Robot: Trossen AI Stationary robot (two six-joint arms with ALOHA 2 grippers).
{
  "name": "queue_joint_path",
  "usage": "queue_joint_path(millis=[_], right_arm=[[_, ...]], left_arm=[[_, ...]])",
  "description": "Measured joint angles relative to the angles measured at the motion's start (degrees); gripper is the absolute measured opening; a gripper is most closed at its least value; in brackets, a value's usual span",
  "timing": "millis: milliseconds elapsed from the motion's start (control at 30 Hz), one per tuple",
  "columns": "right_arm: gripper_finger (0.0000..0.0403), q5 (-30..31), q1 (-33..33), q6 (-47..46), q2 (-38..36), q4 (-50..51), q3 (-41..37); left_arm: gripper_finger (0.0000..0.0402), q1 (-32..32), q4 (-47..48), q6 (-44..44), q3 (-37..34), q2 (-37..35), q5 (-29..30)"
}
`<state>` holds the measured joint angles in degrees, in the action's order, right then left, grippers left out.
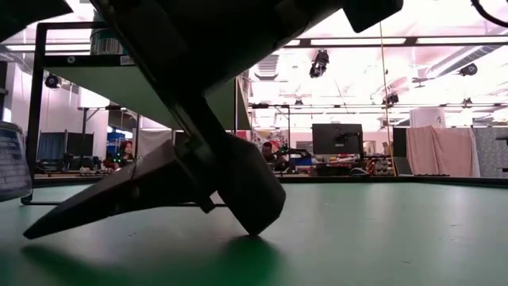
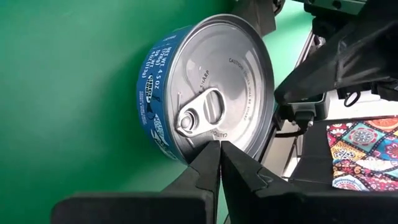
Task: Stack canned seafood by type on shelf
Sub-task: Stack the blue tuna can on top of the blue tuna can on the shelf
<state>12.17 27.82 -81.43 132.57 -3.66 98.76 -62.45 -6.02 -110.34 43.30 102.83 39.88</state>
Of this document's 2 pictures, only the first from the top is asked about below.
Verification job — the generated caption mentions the black screen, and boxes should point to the black screen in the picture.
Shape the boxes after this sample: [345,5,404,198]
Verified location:
[65,133,95,157]

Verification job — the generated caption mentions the person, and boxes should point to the person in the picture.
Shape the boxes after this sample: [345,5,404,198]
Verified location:
[117,140,137,168]
[260,141,287,172]

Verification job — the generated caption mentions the green table mat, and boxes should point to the green table mat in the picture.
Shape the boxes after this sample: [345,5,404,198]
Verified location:
[0,180,508,286]

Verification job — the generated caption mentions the black overhead gantry bar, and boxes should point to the black overhead gantry bar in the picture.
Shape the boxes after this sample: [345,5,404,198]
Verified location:
[3,35,508,52]

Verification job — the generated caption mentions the blue cloth panel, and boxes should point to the blue cloth panel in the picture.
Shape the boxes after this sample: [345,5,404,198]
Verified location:
[37,131,67,162]

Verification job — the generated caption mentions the thin vertical pole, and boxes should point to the thin vertical pole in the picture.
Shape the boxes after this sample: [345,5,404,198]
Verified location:
[376,21,394,176]

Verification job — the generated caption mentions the white cloth panel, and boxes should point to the white cloth panel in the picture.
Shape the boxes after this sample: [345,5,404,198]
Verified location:
[138,129,174,159]

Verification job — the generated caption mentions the pink cloth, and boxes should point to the pink cloth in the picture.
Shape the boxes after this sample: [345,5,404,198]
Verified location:
[405,126,479,178]

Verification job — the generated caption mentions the black aluminium table frame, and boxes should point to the black aluminium table frame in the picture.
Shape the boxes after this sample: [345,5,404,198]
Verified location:
[33,174,508,190]

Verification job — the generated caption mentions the black monitor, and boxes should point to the black monitor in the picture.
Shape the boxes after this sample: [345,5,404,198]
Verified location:
[311,122,364,156]

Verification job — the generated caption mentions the gold lid can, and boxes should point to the gold lid can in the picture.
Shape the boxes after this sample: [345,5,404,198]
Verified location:
[0,121,33,203]

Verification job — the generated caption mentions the wooden board tray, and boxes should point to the wooden board tray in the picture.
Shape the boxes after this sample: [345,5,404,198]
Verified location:
[20,21,252,207]

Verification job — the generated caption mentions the floral cloth panel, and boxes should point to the floral cloth panel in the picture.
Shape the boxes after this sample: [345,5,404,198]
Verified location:
[252,129,290,150]

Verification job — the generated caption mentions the black overhead camera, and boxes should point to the black overhead camera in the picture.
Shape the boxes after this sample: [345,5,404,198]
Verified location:
[308,49,331,79]

